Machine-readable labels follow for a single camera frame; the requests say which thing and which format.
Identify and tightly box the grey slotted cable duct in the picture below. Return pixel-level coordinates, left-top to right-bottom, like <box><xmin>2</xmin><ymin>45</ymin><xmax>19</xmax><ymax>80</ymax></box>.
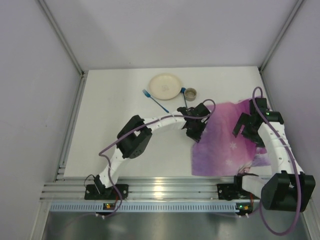
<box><xmin>50</xmin><ymin>202</ymin><xmax>253</xmax><ymax>215</ymax></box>

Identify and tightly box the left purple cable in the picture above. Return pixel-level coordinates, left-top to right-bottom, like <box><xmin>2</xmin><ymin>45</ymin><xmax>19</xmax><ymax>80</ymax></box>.
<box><xmin>99</xmin><ymin>99</ymin><xmax>217</xmax><ymax>219</ymax></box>

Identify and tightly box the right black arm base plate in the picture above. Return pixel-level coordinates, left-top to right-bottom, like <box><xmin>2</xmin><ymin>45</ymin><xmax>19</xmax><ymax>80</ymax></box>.
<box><xmin>217</xmin><ymin>182</ymin><xmax>264</xmax><ymax>201</ymax></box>

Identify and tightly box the blue plastic fork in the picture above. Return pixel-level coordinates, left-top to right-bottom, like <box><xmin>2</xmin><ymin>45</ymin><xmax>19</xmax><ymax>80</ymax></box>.
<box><xmin>142</xmin><ymin>89</ymin><xmax>169</xmax><ymax>113</ymax></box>

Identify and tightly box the small beige cup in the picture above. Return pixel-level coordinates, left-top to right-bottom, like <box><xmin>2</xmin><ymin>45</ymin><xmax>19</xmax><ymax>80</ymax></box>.
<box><xmin>184</xmin><ymin>87</ymin><xmax>197</xmax><ymax>102</ymax></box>

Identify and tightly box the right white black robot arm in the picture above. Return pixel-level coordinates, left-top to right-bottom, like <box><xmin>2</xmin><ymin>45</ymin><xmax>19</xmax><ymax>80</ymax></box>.
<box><xmin>232</xmin><ymin>97</ymin><xmax>316</xmax><ymax>213</ymax></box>

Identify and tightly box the blue plastic spoon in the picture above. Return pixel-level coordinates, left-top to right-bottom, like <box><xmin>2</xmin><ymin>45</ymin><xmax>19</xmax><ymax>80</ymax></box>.
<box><xmin>180</xmin><ymin>87</ymin><xmax>188</xmax><ymax>108</ymax></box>

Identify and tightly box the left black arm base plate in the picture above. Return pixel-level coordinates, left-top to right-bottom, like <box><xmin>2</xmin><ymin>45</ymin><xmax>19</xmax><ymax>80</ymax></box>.
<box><xmin>84</xmin><ymin>184</ymin><xmax>129</xmax><ymax>200</ymax></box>

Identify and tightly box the purple pink printed cloth mat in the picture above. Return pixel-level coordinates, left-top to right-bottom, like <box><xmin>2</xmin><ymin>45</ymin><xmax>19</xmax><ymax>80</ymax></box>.
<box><xmin>191</xmin><ymin>99</ymin><xmax>271</xmax><ymax>177</ymax></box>

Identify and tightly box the cream round plate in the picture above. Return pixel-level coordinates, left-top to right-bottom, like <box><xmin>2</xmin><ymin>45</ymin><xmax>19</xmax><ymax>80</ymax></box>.
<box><xmin>148</xmin><ymin>73</ymin><xmax>183</xmax><ymax>100</ymax></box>

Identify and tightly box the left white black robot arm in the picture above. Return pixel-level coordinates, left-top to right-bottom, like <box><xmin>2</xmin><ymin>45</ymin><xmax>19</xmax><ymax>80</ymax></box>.
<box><xmin>93</xmin><ymin>102</ymin><xmax>216</xmax><ymax>195</ymax></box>

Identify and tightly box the aluminium rail frame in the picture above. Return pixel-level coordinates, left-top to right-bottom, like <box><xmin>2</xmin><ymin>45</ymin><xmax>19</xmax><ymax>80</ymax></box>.
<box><xmin>39</xmin><ymin>176</ymin><xmax>312</xmax><ymax>202</ymax></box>

